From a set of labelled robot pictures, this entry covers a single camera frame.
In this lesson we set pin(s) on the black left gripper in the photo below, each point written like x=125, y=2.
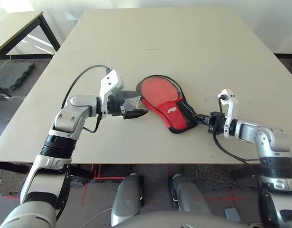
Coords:
x=116, y=105

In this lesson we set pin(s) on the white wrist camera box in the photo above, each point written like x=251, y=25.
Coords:
x=231, y=102
x=110, y=82

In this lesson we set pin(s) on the side table with black legs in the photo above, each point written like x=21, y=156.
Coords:
x=15, y=31

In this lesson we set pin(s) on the red black paddle case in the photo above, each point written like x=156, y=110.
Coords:
x=174, y=111

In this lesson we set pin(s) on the grey robot right leg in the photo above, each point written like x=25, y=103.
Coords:
x=191, y=194

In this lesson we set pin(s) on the grey robot leg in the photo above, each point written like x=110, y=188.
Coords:
x=191, y=194
x=126, y=197

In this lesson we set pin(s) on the red ping-pong paddle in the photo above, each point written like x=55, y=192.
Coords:
x=157, y=90

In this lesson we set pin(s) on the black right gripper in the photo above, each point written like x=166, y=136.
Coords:
x=217, y=123

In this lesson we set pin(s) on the dark foam floor mat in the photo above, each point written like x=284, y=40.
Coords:
x=15, y=73
x=219, y=175

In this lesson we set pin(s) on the grey robot left leg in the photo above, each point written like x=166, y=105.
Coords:
x=126, y=197

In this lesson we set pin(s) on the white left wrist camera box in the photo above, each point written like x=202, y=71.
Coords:
x=110, y=82

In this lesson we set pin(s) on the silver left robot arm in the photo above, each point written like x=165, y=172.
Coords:
x=72, y=114

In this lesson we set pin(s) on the small grey floor box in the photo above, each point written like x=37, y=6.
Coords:
x=231, y=213

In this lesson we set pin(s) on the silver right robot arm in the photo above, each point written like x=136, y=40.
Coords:
x=266, y=135

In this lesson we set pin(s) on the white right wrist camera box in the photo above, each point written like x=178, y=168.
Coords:
x=231, y=102

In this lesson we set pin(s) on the grey robot torso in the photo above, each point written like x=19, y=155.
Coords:
x=172, y=221

